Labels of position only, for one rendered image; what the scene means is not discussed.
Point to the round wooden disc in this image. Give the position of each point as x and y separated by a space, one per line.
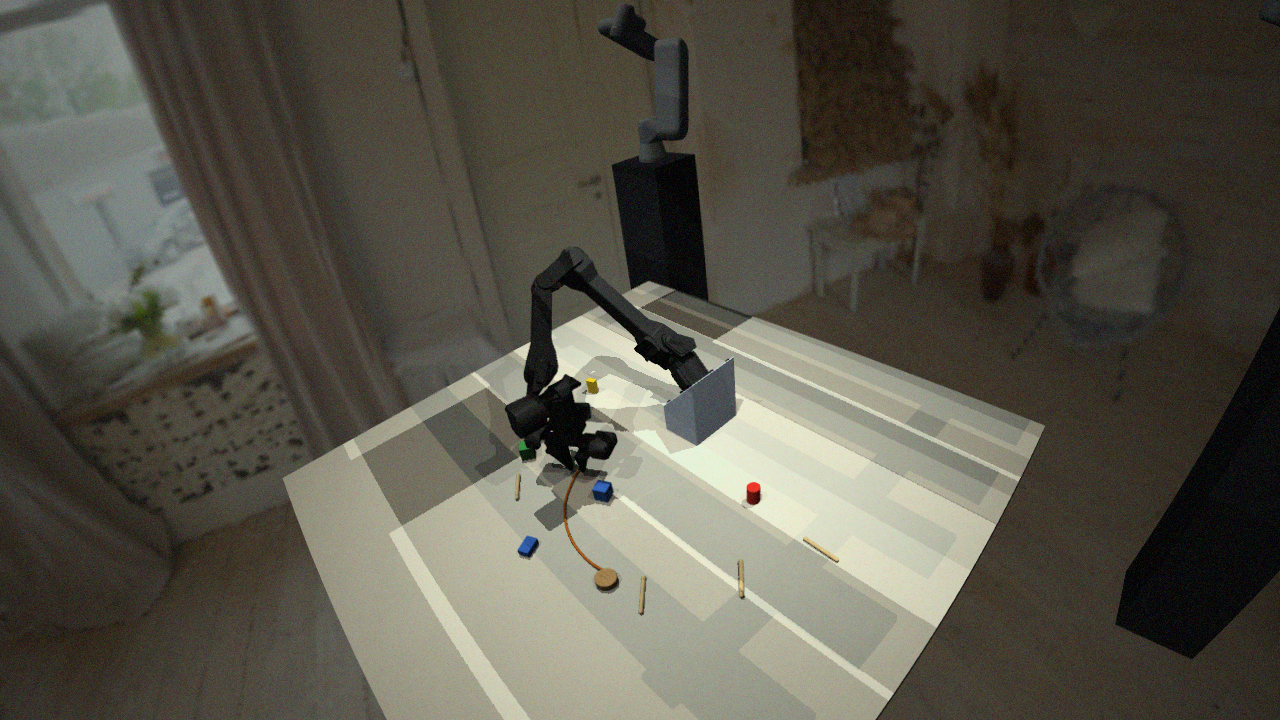
606 579

